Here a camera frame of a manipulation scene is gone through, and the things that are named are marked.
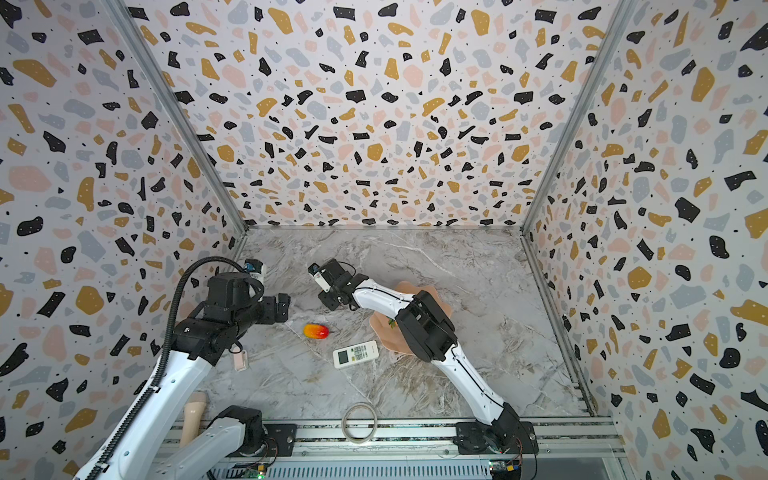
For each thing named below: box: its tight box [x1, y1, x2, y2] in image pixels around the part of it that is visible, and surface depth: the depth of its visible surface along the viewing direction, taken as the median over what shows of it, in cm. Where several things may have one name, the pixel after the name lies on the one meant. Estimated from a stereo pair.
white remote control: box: [332, 340, 379, 369], surface depth 89 cm
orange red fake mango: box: [303, 324, 329, 339], surface depth 92 cm
